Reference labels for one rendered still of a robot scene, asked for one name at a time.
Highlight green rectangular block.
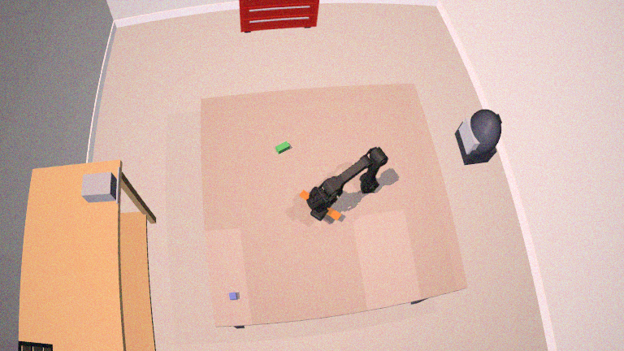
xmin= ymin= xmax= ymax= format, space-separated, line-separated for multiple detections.
xmin=275 ymin=141 xmax=290 ymax=154

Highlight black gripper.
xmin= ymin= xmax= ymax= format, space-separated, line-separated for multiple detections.
xmin=310 ymin=190 xmax=344 ymax=221

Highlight orange bar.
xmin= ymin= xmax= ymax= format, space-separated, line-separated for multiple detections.
xmin=299 ymin=190 xmax=341 ymax=220

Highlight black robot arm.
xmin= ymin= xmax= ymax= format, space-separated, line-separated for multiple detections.
xmin=306 ymin=146 xmax=388 ymax=210

